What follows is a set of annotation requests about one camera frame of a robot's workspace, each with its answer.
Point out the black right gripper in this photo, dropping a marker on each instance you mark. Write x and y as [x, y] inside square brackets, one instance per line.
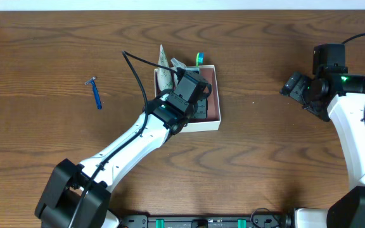
[295, 87]

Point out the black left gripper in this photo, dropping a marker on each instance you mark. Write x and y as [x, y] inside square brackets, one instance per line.
[199, 107]

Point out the white cosmetic tube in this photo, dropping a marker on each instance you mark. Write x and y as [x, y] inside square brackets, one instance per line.
[164, 76]

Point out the clear spray bottle dark liquid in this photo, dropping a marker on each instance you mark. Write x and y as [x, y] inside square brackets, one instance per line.
[175, 65]

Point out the green white toothbrush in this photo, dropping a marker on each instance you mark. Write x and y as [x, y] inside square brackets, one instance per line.
[199, 58]

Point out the blue disposable razor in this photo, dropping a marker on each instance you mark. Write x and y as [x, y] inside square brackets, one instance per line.
[95, 92]

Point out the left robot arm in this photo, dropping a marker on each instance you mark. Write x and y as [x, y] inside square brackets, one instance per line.
[78, 195]

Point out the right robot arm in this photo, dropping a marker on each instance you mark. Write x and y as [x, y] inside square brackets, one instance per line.
[338, 98]

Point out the white cardboard box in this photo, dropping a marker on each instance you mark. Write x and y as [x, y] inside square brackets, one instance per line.
[213, 119]

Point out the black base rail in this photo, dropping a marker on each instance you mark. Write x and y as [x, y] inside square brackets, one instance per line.
[258, 219]

